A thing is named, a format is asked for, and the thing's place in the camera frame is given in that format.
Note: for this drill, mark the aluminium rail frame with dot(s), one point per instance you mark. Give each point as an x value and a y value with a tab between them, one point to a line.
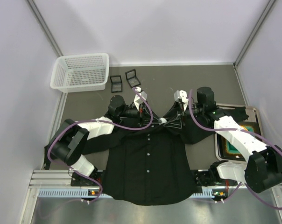
239	207

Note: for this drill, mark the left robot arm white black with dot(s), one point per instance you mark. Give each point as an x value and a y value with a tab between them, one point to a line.
68	143

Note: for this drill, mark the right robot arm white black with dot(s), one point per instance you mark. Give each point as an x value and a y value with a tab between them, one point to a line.
262	168

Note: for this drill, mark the black box blue brooch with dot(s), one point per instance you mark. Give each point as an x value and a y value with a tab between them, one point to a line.
116	84

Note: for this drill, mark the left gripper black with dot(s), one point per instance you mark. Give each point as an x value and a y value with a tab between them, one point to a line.
142	114

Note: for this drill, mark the grey slotted cable duct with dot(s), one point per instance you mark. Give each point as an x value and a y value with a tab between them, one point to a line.
89	193

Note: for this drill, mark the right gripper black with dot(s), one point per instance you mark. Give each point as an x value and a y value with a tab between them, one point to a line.
181	114

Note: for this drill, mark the white perforated plastic basket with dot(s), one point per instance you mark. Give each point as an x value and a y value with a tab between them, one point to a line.
78	73

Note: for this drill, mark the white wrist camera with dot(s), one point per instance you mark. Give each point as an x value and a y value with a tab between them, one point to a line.
181	96
140	96

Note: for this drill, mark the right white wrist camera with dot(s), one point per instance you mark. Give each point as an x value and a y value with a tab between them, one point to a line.
181	96

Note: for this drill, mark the black box gold brooch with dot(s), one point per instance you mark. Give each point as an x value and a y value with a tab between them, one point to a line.
132	78

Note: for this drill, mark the black button shirt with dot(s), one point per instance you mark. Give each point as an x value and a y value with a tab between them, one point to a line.
147	167

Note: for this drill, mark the green black mat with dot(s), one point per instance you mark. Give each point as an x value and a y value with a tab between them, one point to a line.
228	151

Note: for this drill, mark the metal tray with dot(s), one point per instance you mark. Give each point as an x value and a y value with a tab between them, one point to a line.
253	117

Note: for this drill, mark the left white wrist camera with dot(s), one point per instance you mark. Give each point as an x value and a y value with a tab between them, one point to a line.
140	96

